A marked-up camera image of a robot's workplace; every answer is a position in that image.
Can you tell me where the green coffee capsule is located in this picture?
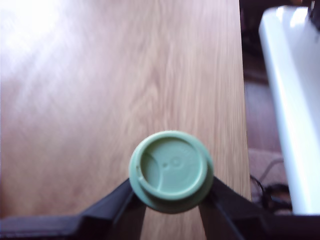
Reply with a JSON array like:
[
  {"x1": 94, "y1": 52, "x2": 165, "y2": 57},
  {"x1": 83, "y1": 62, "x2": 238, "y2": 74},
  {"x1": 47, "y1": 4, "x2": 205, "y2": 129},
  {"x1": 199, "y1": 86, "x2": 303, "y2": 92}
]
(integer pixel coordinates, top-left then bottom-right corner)
[{"x1": 128, "y1": 129, "x2": 215, "y2": 214}]

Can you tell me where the black floor cable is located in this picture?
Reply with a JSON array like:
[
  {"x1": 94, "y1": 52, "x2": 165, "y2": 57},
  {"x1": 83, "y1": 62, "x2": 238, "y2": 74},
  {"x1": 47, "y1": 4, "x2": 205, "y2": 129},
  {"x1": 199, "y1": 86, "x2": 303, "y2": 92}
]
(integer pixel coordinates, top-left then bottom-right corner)
[{"x1": 249, "y1": 174, "x2": 293, "y2": 213}]

